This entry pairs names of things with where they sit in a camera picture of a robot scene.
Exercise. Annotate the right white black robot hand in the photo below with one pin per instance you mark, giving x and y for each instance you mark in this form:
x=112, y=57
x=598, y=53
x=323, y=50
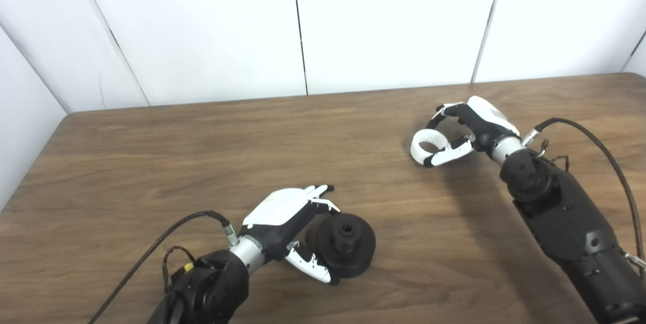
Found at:
x=484, y=117

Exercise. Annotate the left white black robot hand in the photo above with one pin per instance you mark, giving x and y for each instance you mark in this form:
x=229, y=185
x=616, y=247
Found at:
x=280, y=210

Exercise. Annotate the round black plastic part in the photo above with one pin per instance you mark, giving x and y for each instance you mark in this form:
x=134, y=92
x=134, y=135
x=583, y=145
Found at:
x=348, y=251

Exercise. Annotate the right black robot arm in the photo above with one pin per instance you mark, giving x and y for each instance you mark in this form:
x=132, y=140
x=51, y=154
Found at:
x=570, y=213

